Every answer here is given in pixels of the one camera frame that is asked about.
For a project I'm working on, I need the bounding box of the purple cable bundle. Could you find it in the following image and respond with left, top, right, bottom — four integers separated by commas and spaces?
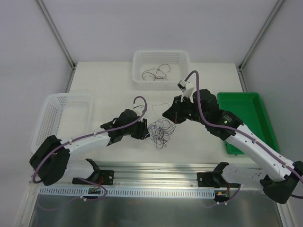
148, 118, 177, 151

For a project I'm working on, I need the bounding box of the brown thin cable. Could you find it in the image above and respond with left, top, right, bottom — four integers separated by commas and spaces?
141, 63, 171, 81

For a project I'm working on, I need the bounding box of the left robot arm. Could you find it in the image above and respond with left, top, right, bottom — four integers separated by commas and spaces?
29, 109, 149, 186

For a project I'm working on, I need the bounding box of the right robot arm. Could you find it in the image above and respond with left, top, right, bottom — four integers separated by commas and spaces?
162, 89, 303, 204

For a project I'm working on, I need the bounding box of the white basket at back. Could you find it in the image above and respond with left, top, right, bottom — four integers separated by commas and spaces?
132, 50, 190, 91

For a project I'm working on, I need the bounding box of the white basket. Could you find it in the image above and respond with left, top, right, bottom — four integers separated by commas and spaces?
132, 50, 190, 91
31, 93, 93, 153

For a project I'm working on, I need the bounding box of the green plastic tray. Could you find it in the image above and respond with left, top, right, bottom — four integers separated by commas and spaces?
217, 92, 280, 153

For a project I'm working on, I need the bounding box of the white basket at left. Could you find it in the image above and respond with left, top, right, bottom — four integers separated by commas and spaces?
31, 93, 93, 153

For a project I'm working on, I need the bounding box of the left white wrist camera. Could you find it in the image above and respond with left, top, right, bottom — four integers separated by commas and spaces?
132, 103, 147, 121

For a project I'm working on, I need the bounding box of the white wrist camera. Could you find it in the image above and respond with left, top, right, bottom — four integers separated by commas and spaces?
177, 80, 195, 102
132, 103, 147, 121

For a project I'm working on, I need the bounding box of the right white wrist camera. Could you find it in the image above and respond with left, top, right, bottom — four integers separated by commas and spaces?
177, 80, 195, 102

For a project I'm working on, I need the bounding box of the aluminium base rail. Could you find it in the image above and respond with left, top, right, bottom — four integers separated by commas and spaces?
30, 161, 261, 190

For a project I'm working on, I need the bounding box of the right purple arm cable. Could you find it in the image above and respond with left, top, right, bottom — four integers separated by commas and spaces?
181, 70, 303, 199

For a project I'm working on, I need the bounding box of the right aluminium frame post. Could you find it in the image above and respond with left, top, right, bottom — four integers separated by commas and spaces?
237, 0, 286, 71

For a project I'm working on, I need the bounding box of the aluminium frame post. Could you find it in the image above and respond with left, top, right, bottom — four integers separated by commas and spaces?
35, 0, 76, 69
237, 0, 286, 71

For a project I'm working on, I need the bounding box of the white slotted cable duct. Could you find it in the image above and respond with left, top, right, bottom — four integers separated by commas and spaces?
39, 186, 215, 199

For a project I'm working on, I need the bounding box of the left aluminium frame post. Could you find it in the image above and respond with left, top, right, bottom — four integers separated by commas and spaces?
35, 0, 76, 69

